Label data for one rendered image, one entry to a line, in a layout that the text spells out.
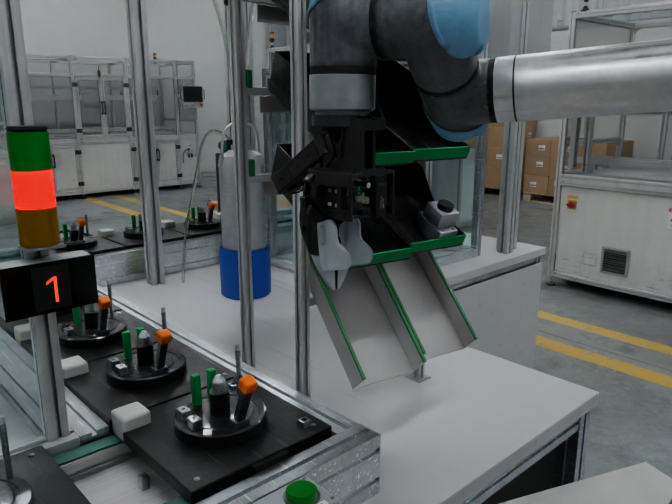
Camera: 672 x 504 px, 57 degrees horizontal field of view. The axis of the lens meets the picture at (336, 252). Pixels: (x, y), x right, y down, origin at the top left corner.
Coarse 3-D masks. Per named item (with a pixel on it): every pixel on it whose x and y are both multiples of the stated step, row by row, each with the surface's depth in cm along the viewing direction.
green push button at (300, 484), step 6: (300, 480) 79; (288, 486) 78; (294, 486) 78; (300, 486) 78; (306, 486) 78; (312, 486) 78; (288, 492) 77; (294, 492) 77; (300, 492) 77; (306, 492) 77; (312, 492) 77; (288, 498) 76; (294, 498) 76; (300, 498) 76; (306, 498) 76; (312, 498) 76
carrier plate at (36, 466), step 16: (32, 448) 87; (0, 464) 83; (16, 464) 83; (32, 464) 83; (48, 464) 83; (32, 480) 79; (48, 480) 79; (64, 480) 79; (48, 496) 76; (64, 496) 76; (80, 496) 76
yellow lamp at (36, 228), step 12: (24, 216) 79; (36, 216) 79; (48, 216) 80; (24, 228) 80; (36, 228) 80; (48, 228) 81; (24, 240) 80; (36, 240) 80; (48, 240) 81; (60, 240) 83
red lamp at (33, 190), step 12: (12, 180) 79; (24, 180) 78; (36, 180) 79; (48, 180) 80; (24, 192) 78; (36, 192) 79; (48, 192) 80; (24, 204) 79; (36, 204) 79; (48, 204) 80
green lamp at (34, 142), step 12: (12, 132) 77; (24, 132) 77; (36, 132) 78; (48, 132) 80; (12, 144) 77; (24, 144) 77; (36, 144) 78; (48, 144) 80; (12, 156) 78; (24, 156) 77; (36, 156) 78; (48, 156) 80; (12, 168) 78; (24, 168) 78; (36, 168) 78; (48, 168) 80
